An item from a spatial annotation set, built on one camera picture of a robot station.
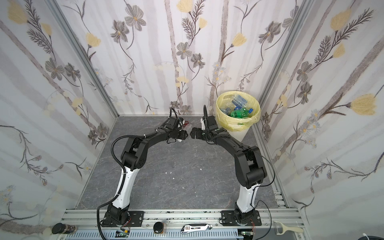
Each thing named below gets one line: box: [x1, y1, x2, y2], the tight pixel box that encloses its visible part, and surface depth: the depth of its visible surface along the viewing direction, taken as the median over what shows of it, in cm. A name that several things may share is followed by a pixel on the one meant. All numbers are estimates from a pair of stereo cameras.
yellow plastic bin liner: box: [215, 90, 261, 132], surface depth 87 cm
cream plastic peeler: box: [273, 220, 304, 235], surface depth 73 cm
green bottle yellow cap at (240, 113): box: [230, 108, 250, 119], surface depth 89 cm
